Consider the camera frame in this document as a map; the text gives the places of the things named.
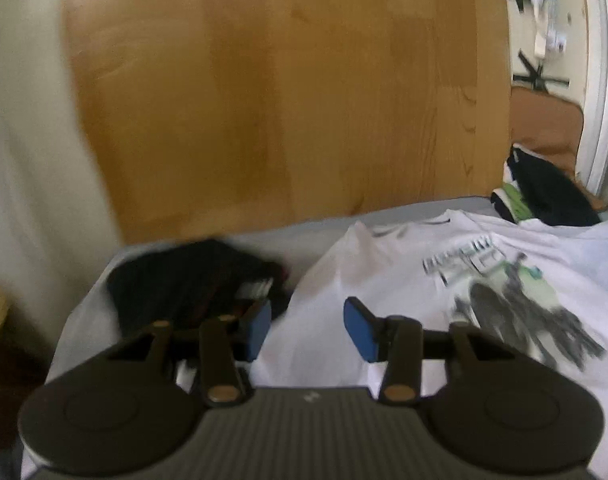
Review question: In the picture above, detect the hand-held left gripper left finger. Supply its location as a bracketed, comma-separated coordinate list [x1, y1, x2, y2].
[104, 300, 273, 407]

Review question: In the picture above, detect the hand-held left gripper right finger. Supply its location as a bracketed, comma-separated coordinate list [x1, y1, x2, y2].
[343, 297, 524, 407]

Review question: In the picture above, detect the white printed t-shirt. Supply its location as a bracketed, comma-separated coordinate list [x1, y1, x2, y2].
[250, 208, 608, 480]

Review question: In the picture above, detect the black red folded clothes pile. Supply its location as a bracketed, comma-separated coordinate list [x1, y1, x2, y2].
[106, 238, 291, 347]

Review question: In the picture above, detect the grey striped bed sheet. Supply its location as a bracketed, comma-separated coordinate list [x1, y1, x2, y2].
[21, 195, 608, 480]

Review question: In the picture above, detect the green garment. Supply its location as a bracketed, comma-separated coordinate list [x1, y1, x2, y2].
[501, 182, 536, 224]

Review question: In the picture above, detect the wooden headboard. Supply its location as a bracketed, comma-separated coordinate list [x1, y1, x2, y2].
[61, 0, 516, 247]

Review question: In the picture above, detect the black garment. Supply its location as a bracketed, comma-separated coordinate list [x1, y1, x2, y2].
[491, 144, 608, 227]

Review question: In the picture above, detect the brown rounded wooden panel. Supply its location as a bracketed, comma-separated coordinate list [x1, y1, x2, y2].
[511, 85, 585, 177]

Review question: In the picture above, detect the white wall plug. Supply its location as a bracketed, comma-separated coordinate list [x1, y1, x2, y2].
[533, 29, 568, 57]

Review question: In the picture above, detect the white door frame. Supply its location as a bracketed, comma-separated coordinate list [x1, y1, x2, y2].
[575, 0, 608, 197]

